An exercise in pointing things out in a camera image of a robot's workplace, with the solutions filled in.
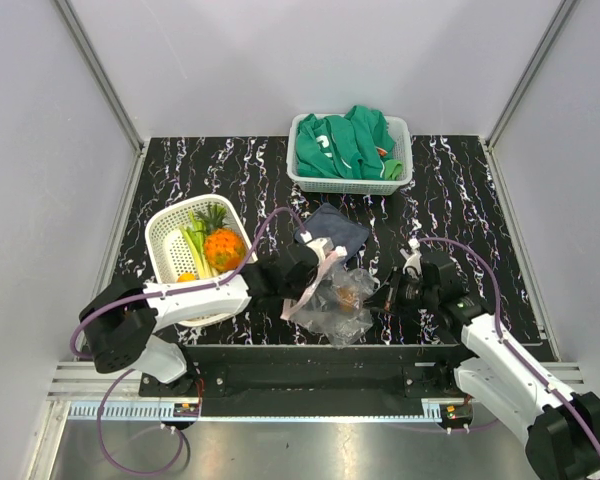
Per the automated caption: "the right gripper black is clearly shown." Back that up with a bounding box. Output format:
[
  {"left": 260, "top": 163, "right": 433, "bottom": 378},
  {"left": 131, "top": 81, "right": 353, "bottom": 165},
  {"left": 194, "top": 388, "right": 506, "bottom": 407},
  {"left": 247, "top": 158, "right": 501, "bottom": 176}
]
[{"left": 361, "top": 267, "right": 438, "bottom": 317}]

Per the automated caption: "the fake brown pastry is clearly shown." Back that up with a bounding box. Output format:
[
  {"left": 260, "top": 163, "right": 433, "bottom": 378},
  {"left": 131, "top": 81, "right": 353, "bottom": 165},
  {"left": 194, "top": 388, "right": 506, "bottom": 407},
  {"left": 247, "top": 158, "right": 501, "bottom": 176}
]
[{"left": 336, "top": 286, "right": 361, "bottom": 312}]

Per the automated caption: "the clear zip top bag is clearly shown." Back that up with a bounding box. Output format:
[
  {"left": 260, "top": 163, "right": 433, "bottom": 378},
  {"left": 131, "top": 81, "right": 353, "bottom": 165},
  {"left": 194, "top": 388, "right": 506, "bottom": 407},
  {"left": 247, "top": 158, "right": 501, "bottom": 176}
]
[{"left": 280, "top": 247, "right": 376, "bottom": 348}]

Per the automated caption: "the fake pineapple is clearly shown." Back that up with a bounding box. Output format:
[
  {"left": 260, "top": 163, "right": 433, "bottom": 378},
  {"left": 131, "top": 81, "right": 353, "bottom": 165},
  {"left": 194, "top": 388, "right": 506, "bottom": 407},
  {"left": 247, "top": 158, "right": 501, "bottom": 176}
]
[{"left": 195, "top": 204, "right": 247, "bottom": 273}]

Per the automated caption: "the fake green onion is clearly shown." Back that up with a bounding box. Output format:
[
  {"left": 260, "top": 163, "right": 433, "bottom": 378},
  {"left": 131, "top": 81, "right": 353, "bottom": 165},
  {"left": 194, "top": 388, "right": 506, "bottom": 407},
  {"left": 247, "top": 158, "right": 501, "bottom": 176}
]
[{"left": 180, "top": 211, "right": 216, "bottom": 279}]

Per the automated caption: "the fake orange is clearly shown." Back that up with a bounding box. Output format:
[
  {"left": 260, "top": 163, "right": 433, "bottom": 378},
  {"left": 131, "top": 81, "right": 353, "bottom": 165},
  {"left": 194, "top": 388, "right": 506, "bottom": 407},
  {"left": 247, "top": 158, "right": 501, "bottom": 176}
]
[{"left": 177, "top": 272, "right": 198, "bottom": 283}]

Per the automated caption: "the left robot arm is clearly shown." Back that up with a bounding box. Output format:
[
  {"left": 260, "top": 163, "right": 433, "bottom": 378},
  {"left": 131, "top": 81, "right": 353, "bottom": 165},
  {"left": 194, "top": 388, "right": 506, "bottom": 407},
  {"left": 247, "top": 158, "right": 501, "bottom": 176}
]
[{"left": 79, "top": 240, "right": 327, "bottom": 396}]

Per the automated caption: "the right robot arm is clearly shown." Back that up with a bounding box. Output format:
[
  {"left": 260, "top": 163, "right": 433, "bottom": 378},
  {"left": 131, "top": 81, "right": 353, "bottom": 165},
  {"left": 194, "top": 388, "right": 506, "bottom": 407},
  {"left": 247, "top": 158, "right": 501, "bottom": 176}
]
[{"left": 381, "top": 250, "right": 600, "bottom": 479}]

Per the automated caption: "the dark blue cloth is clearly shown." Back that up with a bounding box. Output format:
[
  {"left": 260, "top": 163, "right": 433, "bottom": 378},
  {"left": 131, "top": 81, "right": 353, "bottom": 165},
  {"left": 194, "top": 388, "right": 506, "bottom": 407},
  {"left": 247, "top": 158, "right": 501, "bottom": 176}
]
[{"left": 303, "top": 203, "right": 370, "bottom": 262}]

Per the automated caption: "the white perforated basket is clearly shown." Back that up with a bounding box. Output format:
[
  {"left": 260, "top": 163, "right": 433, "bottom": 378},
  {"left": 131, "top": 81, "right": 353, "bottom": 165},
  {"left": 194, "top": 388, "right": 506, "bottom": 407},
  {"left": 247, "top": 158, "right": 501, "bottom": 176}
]
[{"left": 145, "top": 194, "right": 257, "bottom": 330}]

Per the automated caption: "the green clothing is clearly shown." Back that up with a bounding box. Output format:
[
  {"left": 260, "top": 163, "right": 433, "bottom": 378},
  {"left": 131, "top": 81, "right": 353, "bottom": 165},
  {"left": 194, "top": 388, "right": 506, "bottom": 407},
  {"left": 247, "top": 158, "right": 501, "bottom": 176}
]
[{"left": 295, "top": 105, "right": 405, "bottom": 181}]

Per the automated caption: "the grey plastic basket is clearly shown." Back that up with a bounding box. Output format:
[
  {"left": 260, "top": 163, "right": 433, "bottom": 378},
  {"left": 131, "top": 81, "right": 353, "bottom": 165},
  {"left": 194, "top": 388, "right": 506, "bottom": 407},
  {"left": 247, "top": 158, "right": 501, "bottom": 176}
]
[{"left": 286, "top": 105, "right": 413, "bottom": 196}]

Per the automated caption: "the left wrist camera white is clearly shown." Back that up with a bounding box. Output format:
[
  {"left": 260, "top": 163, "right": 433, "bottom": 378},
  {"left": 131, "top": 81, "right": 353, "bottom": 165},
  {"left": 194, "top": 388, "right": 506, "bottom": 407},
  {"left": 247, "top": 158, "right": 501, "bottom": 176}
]
[{"left": 300, "top": 231, "right": 334, "bottom": 263}]

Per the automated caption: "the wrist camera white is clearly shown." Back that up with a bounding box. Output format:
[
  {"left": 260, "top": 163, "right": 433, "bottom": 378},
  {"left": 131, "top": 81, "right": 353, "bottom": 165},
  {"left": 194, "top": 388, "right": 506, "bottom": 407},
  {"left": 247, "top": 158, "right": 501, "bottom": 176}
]
[
  {"left": 300, "top": 231, "right": 334, "bottom": 263},
  {"left": 400, "top": 238, "right": 422, "bottom": 276}
]

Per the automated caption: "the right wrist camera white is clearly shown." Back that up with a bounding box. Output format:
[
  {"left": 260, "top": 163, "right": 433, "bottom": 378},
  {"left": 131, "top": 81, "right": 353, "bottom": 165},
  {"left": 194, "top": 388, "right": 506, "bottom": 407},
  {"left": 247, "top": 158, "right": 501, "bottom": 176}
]
[{"left": 400, "top": 238, "right": 422, "bottom": 276}]

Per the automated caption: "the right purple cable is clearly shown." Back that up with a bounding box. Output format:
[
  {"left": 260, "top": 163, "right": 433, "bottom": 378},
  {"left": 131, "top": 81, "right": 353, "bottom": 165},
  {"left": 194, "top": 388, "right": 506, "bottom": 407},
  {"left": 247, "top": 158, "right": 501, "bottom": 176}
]
[{"left": 417, "top": 237, "right": 600, "bottom": 480}]

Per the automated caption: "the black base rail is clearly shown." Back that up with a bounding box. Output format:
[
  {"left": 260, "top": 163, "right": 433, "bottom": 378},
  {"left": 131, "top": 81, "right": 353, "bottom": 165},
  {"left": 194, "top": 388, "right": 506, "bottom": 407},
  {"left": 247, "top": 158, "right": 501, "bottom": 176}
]
[{"left": 114, "top": 345, "right": 473, "bottom": 420}]

